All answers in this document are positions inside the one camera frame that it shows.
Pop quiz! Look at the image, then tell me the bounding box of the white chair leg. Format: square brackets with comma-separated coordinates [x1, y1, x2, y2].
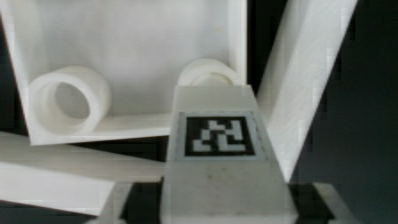
[160, 86, 299, 224]

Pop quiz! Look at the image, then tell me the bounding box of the white fence bar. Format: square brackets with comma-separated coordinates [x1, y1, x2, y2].
[0, 132, 164, 216]
[258, 0, 359, 180]

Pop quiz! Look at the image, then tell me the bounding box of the white right fence bar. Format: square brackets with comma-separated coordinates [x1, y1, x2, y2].
[258, 0, 359, 180]

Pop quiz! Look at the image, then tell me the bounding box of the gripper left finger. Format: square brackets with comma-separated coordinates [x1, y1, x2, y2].
[87, 181, 164, 224]

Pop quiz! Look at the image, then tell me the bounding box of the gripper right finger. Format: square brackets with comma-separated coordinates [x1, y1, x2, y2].
[286, 181, 363, 224]

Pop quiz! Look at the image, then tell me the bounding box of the white front fence bar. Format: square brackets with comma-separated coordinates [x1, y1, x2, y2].
[0, 132, 164, 216]

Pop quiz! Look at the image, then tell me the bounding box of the white chair seat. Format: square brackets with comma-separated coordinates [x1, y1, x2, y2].
[0, 0, 249, 145]

